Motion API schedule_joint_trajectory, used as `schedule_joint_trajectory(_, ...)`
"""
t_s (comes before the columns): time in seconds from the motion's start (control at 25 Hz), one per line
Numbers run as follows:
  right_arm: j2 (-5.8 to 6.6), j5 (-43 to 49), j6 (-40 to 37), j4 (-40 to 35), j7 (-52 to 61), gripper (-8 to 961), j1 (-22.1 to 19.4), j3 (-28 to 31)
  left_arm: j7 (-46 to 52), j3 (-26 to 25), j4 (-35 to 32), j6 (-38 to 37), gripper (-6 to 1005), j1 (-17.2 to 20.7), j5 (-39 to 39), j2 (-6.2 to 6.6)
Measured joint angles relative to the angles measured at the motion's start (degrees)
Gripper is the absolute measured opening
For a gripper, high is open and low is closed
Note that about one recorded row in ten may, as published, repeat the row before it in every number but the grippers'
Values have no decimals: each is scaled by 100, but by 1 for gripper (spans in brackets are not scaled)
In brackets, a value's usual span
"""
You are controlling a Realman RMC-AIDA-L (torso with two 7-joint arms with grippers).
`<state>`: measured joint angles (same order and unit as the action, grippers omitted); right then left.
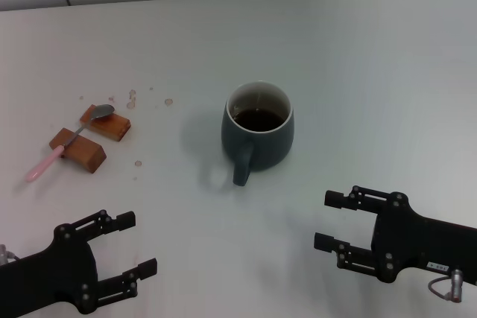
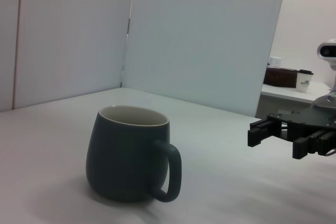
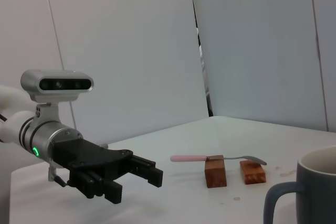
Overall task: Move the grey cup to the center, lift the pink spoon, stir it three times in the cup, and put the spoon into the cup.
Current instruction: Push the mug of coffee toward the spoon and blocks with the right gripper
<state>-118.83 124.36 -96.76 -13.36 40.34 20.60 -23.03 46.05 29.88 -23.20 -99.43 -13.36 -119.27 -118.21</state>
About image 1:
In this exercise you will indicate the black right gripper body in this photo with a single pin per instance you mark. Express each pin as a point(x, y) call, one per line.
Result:
point(417, 240)

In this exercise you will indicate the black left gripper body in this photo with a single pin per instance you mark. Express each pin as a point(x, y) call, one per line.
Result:
point(56, 269)

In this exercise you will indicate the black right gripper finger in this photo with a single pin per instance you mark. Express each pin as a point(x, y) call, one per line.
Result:
point(324, 241)
point(335, 199)

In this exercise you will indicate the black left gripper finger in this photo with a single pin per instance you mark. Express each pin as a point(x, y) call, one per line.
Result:
point(147, 269)
point(123, 221)

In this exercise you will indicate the grey ceramic mug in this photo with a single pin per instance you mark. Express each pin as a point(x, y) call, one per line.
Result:
point(261, 148)

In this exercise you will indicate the notched brown wooden block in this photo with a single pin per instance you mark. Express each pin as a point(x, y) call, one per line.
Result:
point(86, 155)

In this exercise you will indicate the plain brown wooden block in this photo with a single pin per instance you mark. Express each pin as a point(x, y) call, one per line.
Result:
point(112, 129)

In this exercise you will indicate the dark coffee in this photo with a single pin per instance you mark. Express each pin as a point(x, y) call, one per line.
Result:
point(259, 120)

